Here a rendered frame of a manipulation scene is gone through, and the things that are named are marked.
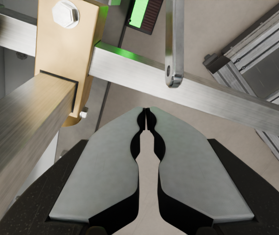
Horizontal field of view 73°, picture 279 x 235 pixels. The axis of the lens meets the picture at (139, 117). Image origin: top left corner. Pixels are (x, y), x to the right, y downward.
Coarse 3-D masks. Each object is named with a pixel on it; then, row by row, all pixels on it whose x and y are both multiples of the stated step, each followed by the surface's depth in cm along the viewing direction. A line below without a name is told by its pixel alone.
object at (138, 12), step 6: (138, 0) 29; (144, 0) 29; (138, 6) 29; (144, 6) 29; (132, 12) 30; (138, 12) 30; (132, 18) 30; (138, 18) 30; (132, 24) 31; (138, 24) 31
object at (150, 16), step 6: (150, 0) 29; (156, 0) 29; (150, 6) 29; (156, 6) 29; (150, 12) 30; (156, 12) 30; (144, 18) 30; (150, 18) 30; (144, 24) 31; (150, 24) 31; (150, 30) 31
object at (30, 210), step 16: (80, 144) 9; (64, 160) 8; (48, 176) 7; (64, 176) 7; (32, 192) 6; (48, 192) 6; (16, 208) 6; (32, 208) 6; (48, 208) 6; (0, 224) 6; (16, 224) 6; (32, 224) 6; (48, 224) 6; (64, 224) 6; (80, 224) 6
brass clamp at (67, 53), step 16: (48, 0) 15; (80, 0) 15; (48, 16) 16; (80, 16) 16; (96, 16) 16; (48, 32) 17; (64, 32) 17; (80, 32) 17; (96, 32) 17; (48, 48) 17; (64, 48) 17; (80, 48) 17; (48, 64) 18; (64, 64) 18; (80, 64) 18; (80, 80) 19; (80, 96) 20; (80, 112) 22
